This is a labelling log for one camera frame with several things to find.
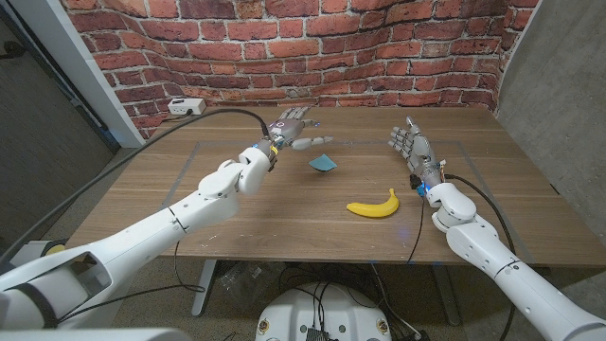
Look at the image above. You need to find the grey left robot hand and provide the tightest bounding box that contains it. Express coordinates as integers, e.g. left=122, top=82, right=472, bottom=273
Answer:
left=267, top=104, right=335, bottom=153

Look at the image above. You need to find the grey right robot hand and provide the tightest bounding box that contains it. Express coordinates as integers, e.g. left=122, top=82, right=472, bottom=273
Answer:
left=388, top=116, right=446, bottom=184

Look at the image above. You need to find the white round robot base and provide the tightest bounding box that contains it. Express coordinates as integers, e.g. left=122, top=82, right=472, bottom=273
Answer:
left=255, top=282, right=393, bottom=341

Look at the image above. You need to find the yellow toy banana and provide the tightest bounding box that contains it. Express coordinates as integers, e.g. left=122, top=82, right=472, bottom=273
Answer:
left=346, top=188, right=401, bottom=219

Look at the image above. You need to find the red brick printed backdrop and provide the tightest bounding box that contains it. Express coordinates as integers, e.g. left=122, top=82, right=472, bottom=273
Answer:
left=59, top=0, right=541, bottom=141

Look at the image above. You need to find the white power strip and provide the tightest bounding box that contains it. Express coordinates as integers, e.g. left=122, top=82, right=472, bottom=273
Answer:
left=167, top=98, right=207, bottom=117

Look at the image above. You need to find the grey metal table leg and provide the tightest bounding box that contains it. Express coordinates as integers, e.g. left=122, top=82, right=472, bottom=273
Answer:
left=191, top=259, right=218, bottom=317
left=431, top=264, right=461, bottom=327

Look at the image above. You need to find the clear plastic bag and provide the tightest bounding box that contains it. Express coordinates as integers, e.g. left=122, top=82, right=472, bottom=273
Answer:
left=215, top=260, right=280, bottom=314

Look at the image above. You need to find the white device with yellow disc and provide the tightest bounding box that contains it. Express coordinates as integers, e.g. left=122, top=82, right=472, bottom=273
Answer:
left=9, top=239, right=67, bottom=267

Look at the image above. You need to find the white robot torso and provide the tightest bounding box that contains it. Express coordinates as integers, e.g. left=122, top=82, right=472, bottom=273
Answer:
left=0, top=329, right=190, bottom=341

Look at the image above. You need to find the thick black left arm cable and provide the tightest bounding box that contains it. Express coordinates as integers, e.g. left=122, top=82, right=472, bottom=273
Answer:
left=0, top=107, right=272, bottom=271

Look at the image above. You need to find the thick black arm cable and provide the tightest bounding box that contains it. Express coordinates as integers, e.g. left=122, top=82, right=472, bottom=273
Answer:
left=0, top=107, right=272, bottom=271
left=443, top=172, right=517, bottom=341

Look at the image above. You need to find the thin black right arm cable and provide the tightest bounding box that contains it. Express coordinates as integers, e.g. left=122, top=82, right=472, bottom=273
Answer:
left=406, top=196, right=426, bottom=265

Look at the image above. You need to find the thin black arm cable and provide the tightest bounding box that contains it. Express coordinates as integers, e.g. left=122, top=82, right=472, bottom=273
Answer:
left=406, top=196, right=426, bottom=265
left=56, top=239, right=207, bottom=326

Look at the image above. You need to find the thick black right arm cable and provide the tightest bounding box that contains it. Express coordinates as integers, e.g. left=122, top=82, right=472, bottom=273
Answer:
left=443, top=172, right=517, bottom=341

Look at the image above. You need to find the black power strip cord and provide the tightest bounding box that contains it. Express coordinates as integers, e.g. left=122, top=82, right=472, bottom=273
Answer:
left=162, top=109, right=194, bottom=123

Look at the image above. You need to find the white floor cable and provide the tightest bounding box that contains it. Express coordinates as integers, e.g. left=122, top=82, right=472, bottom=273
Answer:
left=370, top=262, right=420, bottom=338

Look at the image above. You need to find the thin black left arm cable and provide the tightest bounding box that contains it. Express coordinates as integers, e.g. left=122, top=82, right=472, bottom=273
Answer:
left=56, top=239, right=207, bottom=326

